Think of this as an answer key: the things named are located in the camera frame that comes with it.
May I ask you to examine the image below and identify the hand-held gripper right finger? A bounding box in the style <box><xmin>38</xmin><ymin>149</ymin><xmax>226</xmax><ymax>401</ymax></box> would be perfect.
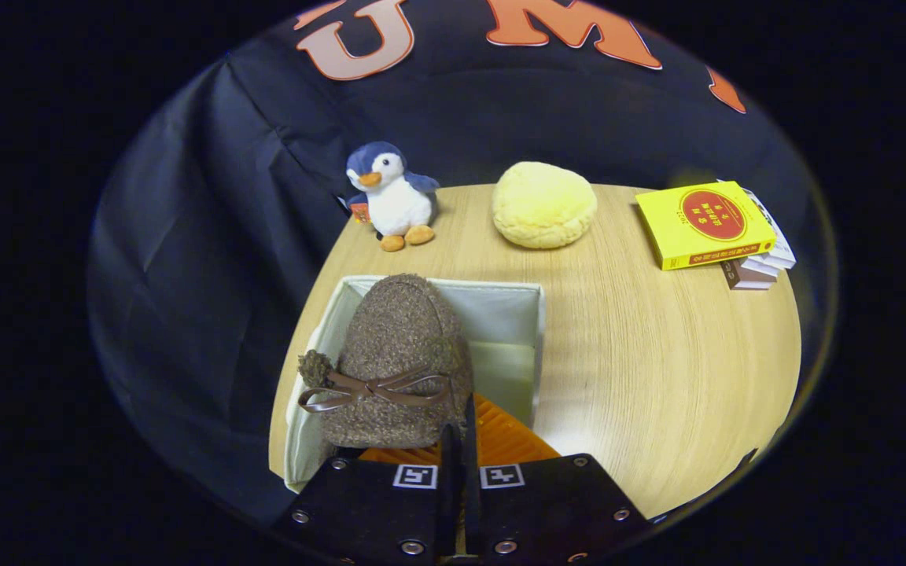
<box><xmin>465</xmin><ymin>391</ymin><xmax>654</xmax><ymax>563</ymax></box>

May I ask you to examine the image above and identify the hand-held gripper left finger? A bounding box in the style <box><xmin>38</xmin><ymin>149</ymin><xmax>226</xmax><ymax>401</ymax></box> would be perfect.
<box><xmin>272</xmin><ymin>424</ymin><xmax>463</xmax><ymax>563</ymax></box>

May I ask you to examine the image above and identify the brown fuzzy shoe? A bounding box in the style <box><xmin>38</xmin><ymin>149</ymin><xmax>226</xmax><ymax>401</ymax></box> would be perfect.
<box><xmin>297</xmin><ymin>273</ymin><xmax>476</xmax><ymax>450</ymax></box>

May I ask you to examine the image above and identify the beige fabric storage box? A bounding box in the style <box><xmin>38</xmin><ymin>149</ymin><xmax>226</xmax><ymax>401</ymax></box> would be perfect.
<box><xmin>284</xmin><ymin>274</ymin><xmax>546</xmax><ymax>494</ymax></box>

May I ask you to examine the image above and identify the penguin plush toy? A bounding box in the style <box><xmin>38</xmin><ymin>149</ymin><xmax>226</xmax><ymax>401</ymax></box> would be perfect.
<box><xmin>343</xmin><ymin>141</ymin><xmax>440</xmax><ymax>252</ymax></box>

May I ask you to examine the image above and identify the yellow round plush cushion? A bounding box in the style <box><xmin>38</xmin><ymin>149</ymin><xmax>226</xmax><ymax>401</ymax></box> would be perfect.
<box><xmin>491</xmin><ymin>161</ymin><xmax>598</xmax><ymax>250</ymax></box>

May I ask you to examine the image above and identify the brown book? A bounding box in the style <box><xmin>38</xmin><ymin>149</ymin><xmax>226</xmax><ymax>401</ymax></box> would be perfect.
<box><xmin>720</xmin><ymin>258</ymin><xmax>776</xmax><ymax>292</ymax></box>

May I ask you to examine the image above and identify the yellow book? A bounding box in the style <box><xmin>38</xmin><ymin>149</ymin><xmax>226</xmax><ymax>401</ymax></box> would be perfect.
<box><xmin>635</xmin><ymin>181</ymin><xmax>778</xmax><ymax>271</ymax></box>

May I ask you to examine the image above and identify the white illustrated book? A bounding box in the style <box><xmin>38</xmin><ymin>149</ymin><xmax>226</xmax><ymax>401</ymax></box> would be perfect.
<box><xmin>740</xmin><ymin>187</ymin><xmax>797</xmax><ymax>277</ymax></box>

